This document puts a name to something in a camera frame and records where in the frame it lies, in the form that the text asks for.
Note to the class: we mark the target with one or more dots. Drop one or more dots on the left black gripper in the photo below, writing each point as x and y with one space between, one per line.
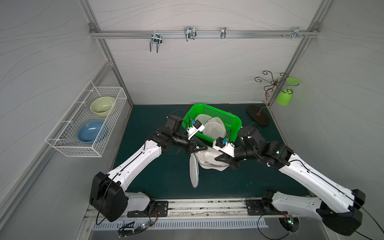
192 144

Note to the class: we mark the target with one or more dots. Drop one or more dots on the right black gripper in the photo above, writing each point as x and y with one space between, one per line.
229 156

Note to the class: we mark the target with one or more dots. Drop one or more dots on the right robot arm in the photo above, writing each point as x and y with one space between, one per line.
337 207

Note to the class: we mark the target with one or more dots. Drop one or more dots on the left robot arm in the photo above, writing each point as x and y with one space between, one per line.
108 190

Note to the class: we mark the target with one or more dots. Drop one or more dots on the green plastic basket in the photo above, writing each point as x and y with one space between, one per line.
232 122

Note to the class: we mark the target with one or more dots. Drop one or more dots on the bronze cup tree stand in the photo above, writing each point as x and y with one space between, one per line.
257 113

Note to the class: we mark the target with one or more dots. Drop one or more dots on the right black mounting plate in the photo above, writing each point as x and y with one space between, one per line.
261 207

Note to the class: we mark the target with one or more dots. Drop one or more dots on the black mounting plate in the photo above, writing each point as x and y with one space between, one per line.
154 209
261 207

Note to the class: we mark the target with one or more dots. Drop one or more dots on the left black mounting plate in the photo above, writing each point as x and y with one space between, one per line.
154 209

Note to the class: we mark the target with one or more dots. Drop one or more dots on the green plastic wine glass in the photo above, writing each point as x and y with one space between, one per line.
286 95

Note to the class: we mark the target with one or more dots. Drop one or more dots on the light green bowl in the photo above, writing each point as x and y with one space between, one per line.
103 106

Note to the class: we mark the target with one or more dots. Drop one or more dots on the blue bowl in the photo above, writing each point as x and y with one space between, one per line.
93 132

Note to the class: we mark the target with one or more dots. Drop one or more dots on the small flat metal hook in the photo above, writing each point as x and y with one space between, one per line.
223 32

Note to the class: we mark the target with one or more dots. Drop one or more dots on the looped metal hook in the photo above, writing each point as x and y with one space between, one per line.
190 33

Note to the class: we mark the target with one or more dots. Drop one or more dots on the double prong metal hook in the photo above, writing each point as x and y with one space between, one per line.
156 40

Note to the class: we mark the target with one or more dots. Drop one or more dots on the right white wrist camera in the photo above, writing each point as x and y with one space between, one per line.
224 146

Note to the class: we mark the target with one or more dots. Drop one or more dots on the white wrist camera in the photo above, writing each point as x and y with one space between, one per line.
224 146
196 127

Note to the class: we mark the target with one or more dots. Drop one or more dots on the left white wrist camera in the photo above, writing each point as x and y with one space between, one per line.
196 127

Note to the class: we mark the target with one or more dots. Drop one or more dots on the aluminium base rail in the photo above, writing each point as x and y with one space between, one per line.
221 208

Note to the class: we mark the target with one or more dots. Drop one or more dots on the round floor cable port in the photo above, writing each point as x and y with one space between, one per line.
290 224

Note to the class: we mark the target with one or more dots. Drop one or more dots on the white slotted cable duct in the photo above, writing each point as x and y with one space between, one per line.
187 224

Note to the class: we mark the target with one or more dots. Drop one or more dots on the white wire wall basket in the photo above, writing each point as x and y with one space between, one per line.
63 137

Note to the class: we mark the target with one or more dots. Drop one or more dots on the right metal rail hook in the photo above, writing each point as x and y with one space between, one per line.
296 34

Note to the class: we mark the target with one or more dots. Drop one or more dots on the aluminium top rail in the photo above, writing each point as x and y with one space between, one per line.
213 34

